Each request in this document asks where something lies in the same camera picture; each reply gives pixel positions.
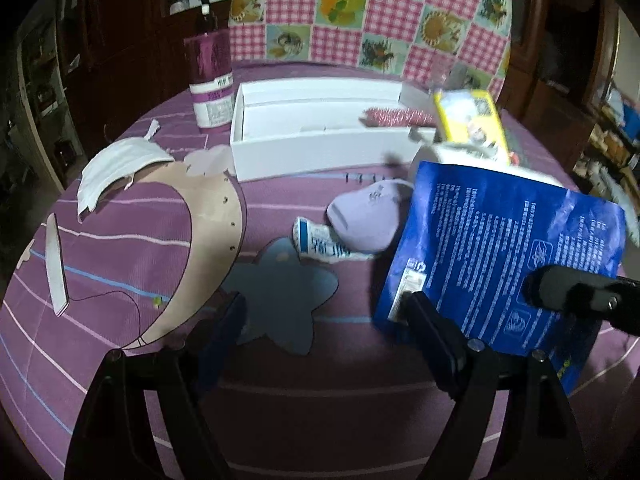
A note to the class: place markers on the small white blue tube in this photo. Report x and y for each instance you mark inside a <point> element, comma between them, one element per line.
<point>322,245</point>

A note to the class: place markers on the blue printed plastic packet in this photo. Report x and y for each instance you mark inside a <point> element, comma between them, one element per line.
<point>480,230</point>

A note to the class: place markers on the dark wooden cabinet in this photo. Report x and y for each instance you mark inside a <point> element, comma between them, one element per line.
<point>125,35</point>

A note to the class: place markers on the pink checked fruit-print cloth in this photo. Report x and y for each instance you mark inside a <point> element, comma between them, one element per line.
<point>370,10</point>

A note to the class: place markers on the white face mask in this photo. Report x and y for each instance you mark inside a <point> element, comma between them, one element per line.
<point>115,165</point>

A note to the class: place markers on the white cardboard box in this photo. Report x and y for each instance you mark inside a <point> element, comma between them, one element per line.
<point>310,152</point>

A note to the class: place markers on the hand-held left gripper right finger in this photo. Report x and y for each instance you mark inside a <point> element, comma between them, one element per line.
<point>431,331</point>

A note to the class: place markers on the purple plush toy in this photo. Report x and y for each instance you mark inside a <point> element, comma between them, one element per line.
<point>367,220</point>

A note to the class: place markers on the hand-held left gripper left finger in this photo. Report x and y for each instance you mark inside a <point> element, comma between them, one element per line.
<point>229,321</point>

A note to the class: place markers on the white cup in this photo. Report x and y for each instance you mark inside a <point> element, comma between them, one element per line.
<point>445,152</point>

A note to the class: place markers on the shelf of assorted goods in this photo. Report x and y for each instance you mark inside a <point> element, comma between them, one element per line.
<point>610,150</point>

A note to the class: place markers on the white flat strip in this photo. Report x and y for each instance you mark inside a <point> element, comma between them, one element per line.
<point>56,265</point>

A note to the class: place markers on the yellow printed packet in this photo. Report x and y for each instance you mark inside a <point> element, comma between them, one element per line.
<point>467,117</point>

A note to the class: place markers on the purple pump bottle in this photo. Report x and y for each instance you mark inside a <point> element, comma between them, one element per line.
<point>210,65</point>

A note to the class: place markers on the dark wooden chair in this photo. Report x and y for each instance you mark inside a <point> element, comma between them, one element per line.
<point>550,90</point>

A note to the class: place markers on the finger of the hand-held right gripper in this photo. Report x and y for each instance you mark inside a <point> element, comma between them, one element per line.
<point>560,290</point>

